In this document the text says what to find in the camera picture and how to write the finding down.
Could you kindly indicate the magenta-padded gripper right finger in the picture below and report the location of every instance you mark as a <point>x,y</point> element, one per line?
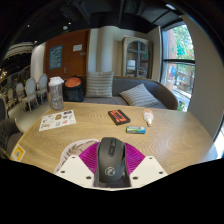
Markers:
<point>148,168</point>

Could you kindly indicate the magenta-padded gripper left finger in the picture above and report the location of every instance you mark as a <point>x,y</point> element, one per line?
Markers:
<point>75,168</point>

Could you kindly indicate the black computer mouse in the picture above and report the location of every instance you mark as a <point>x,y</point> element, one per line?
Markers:
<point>111,160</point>

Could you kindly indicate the small green and blue pack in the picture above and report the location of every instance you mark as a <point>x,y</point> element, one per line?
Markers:
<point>136,129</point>

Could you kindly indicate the white sticker sheet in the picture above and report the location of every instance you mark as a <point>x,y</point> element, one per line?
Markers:
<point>57,120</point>

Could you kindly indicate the white and orange tube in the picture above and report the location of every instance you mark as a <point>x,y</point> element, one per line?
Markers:
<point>148,116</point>

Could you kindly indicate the yellow square sticker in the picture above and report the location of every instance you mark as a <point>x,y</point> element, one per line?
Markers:
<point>18,153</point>

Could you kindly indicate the black and orange flat box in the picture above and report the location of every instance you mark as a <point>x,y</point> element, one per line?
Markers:
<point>119,117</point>

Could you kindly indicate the small striped pillow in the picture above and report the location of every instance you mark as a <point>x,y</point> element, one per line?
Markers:
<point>138,96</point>

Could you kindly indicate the grey tufted chair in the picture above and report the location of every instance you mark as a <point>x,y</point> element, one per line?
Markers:
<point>8,133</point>

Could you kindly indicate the clear plastic water bottle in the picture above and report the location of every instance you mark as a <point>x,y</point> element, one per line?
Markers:
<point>56,95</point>

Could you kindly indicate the grey curved sofa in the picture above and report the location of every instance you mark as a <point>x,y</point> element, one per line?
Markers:
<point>160,91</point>

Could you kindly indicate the black bag with orange top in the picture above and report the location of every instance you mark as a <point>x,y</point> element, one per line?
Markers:
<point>73,89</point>

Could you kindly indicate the large striped square pillow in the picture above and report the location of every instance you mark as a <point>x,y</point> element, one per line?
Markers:
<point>99,84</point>

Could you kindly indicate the group of white chairs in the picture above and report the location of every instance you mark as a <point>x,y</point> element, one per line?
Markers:
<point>30,88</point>

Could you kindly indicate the brown wooden door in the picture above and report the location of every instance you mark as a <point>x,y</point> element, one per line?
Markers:
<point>75,63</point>

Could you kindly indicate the black-framed window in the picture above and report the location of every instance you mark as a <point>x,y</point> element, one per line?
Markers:
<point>178,66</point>

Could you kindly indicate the arched glass-door cabinet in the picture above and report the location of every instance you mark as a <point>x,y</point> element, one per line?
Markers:
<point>137,56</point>

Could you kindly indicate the blue poster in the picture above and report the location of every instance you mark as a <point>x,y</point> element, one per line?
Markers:
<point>56,57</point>

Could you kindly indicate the white paper sign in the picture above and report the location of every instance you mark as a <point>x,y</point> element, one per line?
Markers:
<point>77,47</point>

